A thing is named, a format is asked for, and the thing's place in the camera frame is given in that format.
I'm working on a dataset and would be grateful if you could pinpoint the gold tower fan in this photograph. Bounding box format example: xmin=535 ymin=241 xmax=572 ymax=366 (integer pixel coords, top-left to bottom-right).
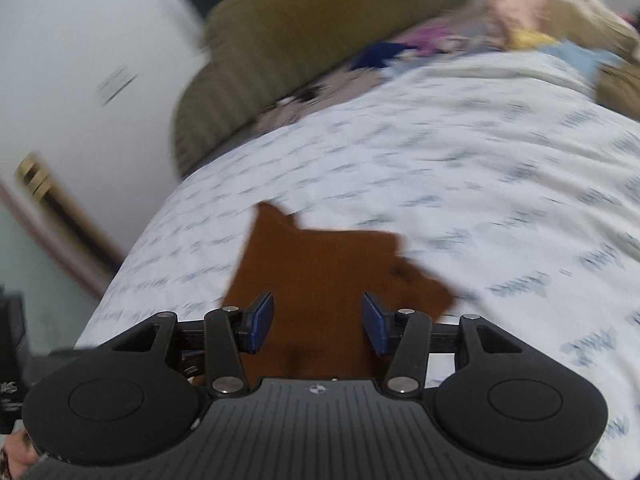
xmin=15 ymin=152 xmax=124 ymax=276

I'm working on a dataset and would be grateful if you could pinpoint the brown knit sweater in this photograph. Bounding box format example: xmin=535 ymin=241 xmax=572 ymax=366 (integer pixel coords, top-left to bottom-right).
xmin=224 ymin=202 xmax=454 ymax=385

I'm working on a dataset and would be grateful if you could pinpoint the left hand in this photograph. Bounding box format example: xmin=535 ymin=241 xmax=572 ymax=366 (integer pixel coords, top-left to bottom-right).
xmin=1 ymin=428 xmax=39 ymax=480

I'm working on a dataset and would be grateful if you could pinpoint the white script-print bedsheet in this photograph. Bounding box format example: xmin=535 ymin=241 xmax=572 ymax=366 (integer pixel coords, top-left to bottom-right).
xmin=78 ymin=52 xmax=639 ymax=479

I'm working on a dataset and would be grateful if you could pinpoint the tan padded garment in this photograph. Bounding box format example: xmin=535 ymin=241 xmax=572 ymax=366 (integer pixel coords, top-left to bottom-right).
xmin=596 ymin=63 xmax=640 ymax=122

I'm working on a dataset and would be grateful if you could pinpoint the purple garment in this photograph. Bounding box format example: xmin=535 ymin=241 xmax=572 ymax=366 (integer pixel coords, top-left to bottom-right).
xmin=399 ymin=25 xmax=460 ymax=56

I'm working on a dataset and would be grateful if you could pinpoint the cream padded jacket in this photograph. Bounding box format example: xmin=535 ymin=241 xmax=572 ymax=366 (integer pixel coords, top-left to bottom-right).
xmin=542 ymin=0 xmax=639 ymax=61

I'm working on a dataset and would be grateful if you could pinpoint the olive padded headboard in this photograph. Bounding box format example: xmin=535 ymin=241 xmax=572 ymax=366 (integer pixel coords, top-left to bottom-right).
xmin=171 ymin=0 xmax=469 ymax=178

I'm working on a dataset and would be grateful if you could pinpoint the light blue garment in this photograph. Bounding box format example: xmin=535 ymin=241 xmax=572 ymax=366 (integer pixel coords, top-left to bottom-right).
xmin=539 ymin=40 xmax=624 ymax=86

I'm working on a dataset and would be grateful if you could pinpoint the dark blue garment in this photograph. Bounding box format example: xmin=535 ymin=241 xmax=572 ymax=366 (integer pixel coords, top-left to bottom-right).
xmin=350 ymin=42 xmax=414 ymax=70

